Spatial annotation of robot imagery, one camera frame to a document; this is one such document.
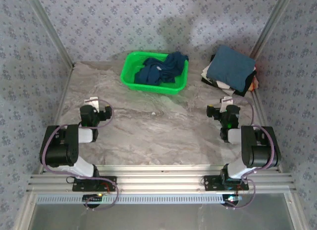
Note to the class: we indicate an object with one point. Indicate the green plastic basket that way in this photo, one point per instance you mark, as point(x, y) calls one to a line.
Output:
point(127, 74)

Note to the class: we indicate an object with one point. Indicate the navy blue t-shirt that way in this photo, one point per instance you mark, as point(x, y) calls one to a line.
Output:
point(158, 71)

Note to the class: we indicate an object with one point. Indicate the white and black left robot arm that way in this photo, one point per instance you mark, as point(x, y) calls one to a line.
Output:
point(58, 151)

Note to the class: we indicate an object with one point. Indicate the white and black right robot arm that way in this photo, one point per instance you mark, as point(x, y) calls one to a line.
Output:
point(260, 151)

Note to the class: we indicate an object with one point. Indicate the stack of folded clothes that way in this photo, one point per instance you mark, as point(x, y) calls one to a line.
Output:
point(230, 68)

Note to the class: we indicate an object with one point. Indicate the folded white t-shirt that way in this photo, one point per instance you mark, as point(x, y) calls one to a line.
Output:
point(224, 86)

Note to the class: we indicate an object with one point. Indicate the folded black t-shirt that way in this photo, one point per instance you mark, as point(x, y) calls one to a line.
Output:
point(247, 84)

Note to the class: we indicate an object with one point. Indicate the folded red-orange garment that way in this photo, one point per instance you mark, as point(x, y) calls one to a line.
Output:
point(255, 84)

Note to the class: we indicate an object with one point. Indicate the small black controller board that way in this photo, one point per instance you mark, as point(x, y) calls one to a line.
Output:
point(92, 197)
point(231, 199)

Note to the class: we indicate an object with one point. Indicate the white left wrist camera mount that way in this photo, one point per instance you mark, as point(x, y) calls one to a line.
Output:
point(92, 101)

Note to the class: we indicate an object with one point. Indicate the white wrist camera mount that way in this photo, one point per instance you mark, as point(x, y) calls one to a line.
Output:
point(226, 101)
point(92, 101)

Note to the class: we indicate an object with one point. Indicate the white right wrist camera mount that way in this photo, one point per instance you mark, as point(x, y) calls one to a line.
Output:
point(226, 101)

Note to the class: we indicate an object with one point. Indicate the aluminium side rail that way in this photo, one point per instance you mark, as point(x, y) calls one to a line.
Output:
point(64, 94)
point(261, 111)

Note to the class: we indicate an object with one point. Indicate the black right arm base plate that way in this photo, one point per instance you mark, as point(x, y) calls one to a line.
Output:
point(213, 184)

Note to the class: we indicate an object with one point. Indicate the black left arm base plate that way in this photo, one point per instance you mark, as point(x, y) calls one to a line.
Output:
point(81, 186)

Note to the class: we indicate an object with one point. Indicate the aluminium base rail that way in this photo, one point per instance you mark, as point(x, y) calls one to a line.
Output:
point(158, 178)

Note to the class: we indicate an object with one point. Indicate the aluminium corner post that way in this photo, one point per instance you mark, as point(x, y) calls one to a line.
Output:
point(51, 29)
point(271, 24)

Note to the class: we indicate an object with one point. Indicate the aluminium lower frame bar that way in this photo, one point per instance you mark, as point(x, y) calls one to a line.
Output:
point(26, 212)
point(296, 212)

